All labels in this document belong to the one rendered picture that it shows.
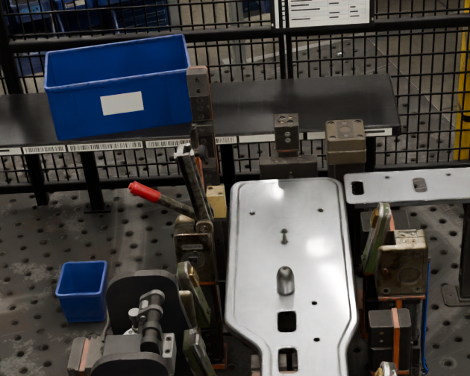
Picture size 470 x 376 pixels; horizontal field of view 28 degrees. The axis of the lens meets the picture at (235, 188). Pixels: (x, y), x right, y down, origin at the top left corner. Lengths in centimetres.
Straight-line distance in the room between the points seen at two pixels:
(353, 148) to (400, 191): 13
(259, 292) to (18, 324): 67
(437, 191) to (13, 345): 93
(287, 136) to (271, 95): 21
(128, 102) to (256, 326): 64
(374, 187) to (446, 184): 14
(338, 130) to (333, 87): 22
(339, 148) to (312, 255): 29
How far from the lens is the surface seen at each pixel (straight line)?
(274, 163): 192
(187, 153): 158
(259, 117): 201
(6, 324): 211
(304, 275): 164
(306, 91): 209
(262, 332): 155
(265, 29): 209
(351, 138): 188
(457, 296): 205
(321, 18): 208
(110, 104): 198
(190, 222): 170
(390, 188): 184
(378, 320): 158
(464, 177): 188
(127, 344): 134
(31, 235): 233
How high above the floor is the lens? 210
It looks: 36 degrees down
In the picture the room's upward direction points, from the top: 6 degrees counter-clockwise
